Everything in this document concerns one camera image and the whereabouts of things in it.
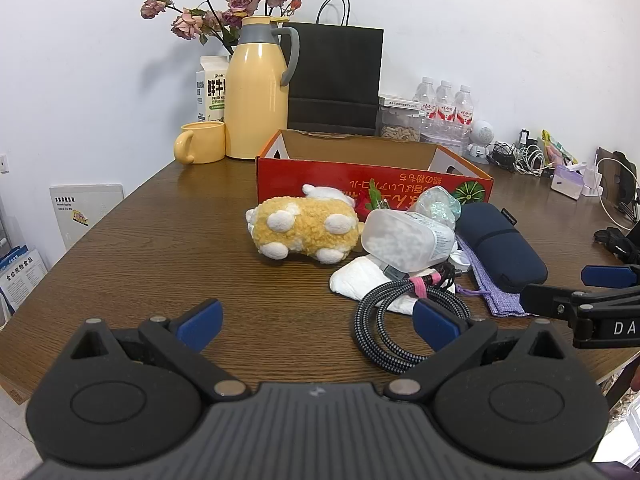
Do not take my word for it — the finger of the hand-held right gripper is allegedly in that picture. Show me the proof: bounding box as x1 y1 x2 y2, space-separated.
520 284 640 331
581 264 640 291

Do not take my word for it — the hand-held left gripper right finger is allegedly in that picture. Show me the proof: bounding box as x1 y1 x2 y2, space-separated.
382 298 568 403

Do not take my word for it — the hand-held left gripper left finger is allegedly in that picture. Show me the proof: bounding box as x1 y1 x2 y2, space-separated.
70 298 251 403

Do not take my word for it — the purple knit pouch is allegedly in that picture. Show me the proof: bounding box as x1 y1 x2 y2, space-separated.
456 237 533 317

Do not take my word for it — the dark navy zip case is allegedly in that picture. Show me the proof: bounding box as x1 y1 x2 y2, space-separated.
454 202 548 294

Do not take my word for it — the black braided cable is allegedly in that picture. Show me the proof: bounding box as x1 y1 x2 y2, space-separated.
354 266 473 376

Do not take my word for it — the white frosted plastic box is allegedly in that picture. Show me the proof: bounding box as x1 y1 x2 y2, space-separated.
361 208 457 272

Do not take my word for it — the white cloth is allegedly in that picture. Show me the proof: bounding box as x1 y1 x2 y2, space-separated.
329 254 457 317

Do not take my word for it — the iridescent plastic bag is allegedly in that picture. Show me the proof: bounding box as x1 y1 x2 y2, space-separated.
414 186 463 233

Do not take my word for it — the yellow white-spotted plush toy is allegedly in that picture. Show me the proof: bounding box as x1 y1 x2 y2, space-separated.
245 185 366 265

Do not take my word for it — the red green flower hair clip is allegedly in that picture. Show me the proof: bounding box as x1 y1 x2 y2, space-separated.
354 184 396 213

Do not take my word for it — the red cardboard box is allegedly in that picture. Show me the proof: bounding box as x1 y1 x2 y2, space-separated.
256 129 495 213

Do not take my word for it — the black phone holder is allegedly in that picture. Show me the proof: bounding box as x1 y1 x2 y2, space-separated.
614 164 640 223

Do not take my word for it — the purple white tissue box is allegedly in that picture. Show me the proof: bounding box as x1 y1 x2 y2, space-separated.
551 162 586 196

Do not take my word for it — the brown paper bag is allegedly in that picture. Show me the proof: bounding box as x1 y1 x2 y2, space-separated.
595 147 640 221

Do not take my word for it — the colourful snack packet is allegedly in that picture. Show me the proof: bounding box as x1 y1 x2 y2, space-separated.
539 129 578 166

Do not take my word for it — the white robot-shaped speaker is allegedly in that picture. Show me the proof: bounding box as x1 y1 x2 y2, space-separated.
466 120 496 163

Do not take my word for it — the yellow mug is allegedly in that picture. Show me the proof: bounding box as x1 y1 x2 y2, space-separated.
173 121 227 165

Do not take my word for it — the blue white printed carton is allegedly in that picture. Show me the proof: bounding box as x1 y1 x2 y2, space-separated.
0 242 49 313

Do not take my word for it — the clear seed container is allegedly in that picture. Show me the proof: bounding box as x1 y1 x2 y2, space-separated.
377 95 426 142

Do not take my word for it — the clear water bottle red label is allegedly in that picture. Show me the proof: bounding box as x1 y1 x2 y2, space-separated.
414 76 437 118
453 85 476 126
434 80 456 123

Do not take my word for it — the yellow thermos jug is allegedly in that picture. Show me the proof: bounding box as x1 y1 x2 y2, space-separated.
224 16 301 161

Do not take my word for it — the white milk carton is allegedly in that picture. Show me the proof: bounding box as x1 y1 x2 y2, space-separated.
196 55 231 123

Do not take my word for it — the black paper bag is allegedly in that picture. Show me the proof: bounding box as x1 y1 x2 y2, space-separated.
287 0 385 137

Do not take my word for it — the dried pink rose bouquet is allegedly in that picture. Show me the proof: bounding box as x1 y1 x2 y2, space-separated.
140 0 303 56

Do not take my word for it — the white charger with cable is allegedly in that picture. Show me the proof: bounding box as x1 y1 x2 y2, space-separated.
580 157 640 233

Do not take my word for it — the tangle of chargers and cables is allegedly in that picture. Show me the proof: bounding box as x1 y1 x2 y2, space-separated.
487 127 553 177

